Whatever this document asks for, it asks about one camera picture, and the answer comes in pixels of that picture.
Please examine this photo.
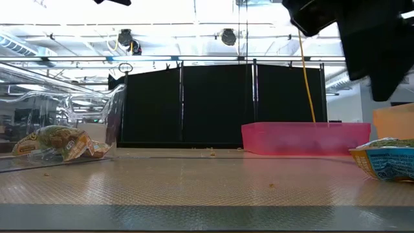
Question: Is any red translucent plastic tray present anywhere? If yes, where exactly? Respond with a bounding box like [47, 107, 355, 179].
[241, 121, 372, 157]

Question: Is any orange translucent plastic tray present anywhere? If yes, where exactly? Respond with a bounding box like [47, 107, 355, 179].
[372, 102, 414, 140]

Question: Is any black room divider screen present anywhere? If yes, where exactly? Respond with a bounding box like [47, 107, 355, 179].
[108, 60, 328, 149]

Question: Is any yellow hanging cable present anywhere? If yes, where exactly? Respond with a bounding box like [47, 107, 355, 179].
[297, 30, 317, 123]

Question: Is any black-bordered silicone baking mat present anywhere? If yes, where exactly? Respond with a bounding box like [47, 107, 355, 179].
[0, 156, 414, 232]

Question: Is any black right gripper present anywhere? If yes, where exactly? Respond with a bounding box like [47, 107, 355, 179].
[281, 0, 414, 102]

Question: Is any brown green granola bar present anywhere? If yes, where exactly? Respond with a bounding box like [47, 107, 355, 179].
[80, 140, 111, 159]

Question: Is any silver ventilation duct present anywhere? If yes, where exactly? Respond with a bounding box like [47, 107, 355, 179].
[325, 66, 353, 92]

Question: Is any black ceiling cable reel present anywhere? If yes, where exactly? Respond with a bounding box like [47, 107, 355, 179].
[128, 39, 143, 56]
[221, 28, 237, 47]
[117, 28, 134, 47]

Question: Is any clear plastic tray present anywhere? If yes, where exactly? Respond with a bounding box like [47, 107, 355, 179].
[0, 61, 127, 174]

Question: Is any blue green orange granola bar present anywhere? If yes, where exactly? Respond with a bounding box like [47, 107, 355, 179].
[348, 137, 414, 183]
[12, 125, 94, 162]

